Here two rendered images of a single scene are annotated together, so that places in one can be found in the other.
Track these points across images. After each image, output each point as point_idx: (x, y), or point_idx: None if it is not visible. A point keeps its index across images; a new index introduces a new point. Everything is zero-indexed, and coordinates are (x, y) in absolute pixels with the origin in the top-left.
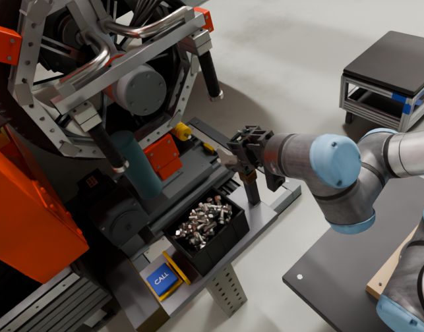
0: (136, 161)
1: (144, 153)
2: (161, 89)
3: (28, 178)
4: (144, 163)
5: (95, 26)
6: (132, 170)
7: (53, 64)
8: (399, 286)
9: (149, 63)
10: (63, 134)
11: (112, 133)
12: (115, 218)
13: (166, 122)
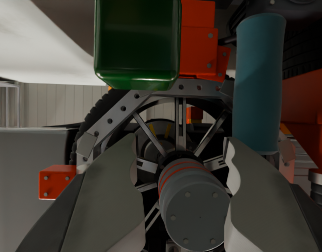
0: (265, 115)
1: (241, 108)
2: (176, 209)
3: (318, 127)
4: (254, 98)
5: (183, 248)
6: (277, 103)
7: (193, 149)
8: None
9: (125, 125)
10: (279, 170)
11: (217, 105)
12: (306, 5)
13: (163, 93)
